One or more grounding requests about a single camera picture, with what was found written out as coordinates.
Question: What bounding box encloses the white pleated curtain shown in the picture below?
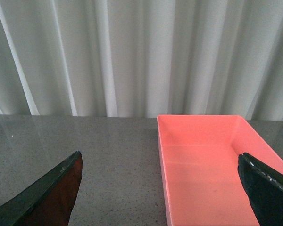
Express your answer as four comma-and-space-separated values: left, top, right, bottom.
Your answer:
0, 0, 283, 121

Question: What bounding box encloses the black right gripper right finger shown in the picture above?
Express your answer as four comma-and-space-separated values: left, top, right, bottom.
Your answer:
238, 153, 283, 226

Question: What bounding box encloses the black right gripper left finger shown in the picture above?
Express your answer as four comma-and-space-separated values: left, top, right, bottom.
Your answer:
0, 151, 82, 226

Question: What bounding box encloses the pink plastic tray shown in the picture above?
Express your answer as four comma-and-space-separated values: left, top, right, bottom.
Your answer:
157, 115, 283, 226

